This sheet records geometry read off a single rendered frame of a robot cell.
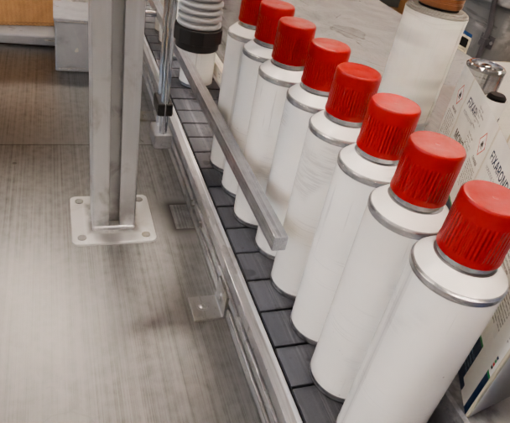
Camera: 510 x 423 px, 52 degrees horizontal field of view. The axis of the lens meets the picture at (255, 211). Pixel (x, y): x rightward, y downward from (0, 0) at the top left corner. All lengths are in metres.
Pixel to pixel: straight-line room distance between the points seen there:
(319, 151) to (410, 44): 0.39
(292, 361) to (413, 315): 0.16
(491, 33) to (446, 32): 2.23
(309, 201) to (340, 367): 0.13
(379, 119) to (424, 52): 0.42
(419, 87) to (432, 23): 0.09
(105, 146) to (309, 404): 0.31
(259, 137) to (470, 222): 0.27
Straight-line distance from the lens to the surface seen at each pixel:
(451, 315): 0.29
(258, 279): 0.49
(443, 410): 0.38
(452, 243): 0.28
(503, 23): 2.95
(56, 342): 0.49
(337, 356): 0.39
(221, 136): 0.53
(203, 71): 0.82
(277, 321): 0.45
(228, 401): 0.46
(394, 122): 0.34
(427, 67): 0.76
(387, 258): 0.32
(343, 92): 0.38
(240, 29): 0.57
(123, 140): 0.54
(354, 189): 0.35
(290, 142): 0.44
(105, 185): 0.56
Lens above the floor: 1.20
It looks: 35 degrees down
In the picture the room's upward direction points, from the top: 12 degrees clockwise
